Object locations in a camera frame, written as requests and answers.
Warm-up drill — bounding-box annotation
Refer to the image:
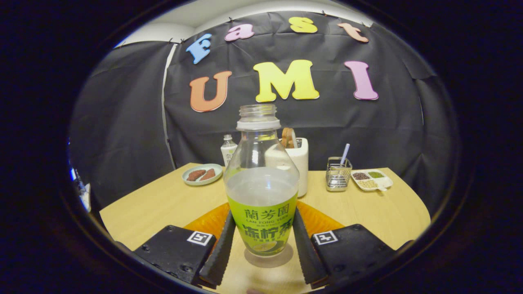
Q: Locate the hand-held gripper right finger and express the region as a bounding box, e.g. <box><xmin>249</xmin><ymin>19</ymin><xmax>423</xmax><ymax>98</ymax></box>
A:
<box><xmin>292</xmin><ymin>200</ymin><xmax>397</xmax><ymax>285</ymax></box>

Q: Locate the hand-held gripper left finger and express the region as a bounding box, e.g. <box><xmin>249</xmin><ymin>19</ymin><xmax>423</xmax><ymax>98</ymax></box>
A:
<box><xmin>134</xmin><ymin>203</ymin><xmax>237</xmax><ymax>286</ymax></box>

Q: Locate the clear juice bottle green label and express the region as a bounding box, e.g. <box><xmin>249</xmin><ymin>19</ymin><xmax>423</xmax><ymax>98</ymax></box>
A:
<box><xmin>224</xmin><ymin>104</ymin><xmax>300</xmax><ymax>258</ymax></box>

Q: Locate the small capped green drink bottle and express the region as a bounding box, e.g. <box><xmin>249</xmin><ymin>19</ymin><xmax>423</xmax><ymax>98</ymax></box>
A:
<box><xmin>221</xmin><ymin>134</ymin><xmax>238</xmax><ymax>167</ymax></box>

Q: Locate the wooden table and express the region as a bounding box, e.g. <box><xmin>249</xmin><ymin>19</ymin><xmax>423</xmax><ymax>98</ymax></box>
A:
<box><xmin>99</xmin><ymin>163</ymin><xmax>431</xmax><ymax>294</ymax></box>

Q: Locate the pale green plate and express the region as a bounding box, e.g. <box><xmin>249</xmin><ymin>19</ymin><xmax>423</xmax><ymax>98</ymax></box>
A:
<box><xmin>182</xmin><ymin>163</ymin><xmax>224</xmax><ymax>187</ymax></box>

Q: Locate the white toaster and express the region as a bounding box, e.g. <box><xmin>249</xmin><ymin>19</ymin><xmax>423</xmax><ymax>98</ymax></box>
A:
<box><xmin>266</xmin><ymin>138</ymin><xmax>309</xmax><ymax>198</ymax></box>

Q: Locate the white divided dish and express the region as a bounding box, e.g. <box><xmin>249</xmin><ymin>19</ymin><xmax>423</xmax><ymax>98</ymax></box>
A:
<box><xmin>351</xmin><ymin>169</ymin><xmax>393</xmax><ymax>192</ymax></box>

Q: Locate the brown bread slice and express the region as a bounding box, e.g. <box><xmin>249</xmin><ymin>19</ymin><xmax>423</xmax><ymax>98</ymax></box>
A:
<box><xmin>281</xmin><ymin>127</ymin><xmax>298</xmax><ymax>149</ymax></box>

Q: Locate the metal wire mesh holder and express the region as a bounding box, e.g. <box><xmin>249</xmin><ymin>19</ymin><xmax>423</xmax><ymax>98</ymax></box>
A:
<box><xmin>326</xmin><ymin>157</ymin><xmax>353</xmax><ymax>192</ymax></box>

